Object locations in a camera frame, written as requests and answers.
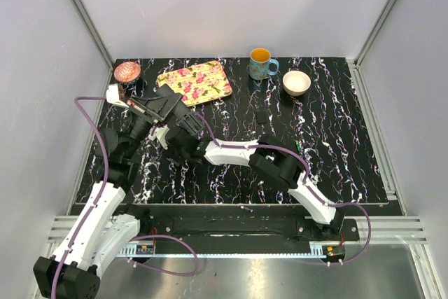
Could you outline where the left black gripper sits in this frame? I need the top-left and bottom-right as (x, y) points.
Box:
(122, 92), (183, 159)

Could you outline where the blue mug orange inside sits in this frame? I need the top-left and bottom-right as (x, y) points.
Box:
(249, 48), (279, 81)

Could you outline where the purple cable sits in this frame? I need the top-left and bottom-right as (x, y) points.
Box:
(194, 113), (374, 267)
(48, 95), (200, 299)

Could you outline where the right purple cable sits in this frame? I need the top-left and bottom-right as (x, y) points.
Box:
(194, 113), (374, 267)

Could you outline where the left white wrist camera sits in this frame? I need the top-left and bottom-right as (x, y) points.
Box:
(106, 84), (127, 108)

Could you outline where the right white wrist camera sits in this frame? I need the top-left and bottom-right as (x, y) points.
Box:
(148, 125), (169, 150)

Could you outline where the cream white bowl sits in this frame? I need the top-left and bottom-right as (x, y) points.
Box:
(282, 71), (311, 97)

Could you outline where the green battery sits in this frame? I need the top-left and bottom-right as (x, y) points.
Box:
(295, 141), (302, 152)

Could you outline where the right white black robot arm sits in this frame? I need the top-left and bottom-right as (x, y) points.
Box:
(165, 111), (344, 240)

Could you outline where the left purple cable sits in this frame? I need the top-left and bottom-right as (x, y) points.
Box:
(48, 95), (200, 299)

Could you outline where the red patterned bowl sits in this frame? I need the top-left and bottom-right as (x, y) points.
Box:
(113, 61), (141, 83)

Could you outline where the white slotted cable duct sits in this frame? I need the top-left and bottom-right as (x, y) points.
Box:
(117, 242), (155, 258)

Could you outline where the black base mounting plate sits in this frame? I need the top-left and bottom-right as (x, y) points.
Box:
(147, 204), (360, 243)

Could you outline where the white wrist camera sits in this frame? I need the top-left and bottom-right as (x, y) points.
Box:
(106, 84), (127, 108)
(148, 125), (169, 150)

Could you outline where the floral yellow pink tray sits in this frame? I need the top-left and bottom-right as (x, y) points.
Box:
(157, 60), (232, 106)

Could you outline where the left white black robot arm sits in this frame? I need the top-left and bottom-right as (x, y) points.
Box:
(33, 85), (189, 298)

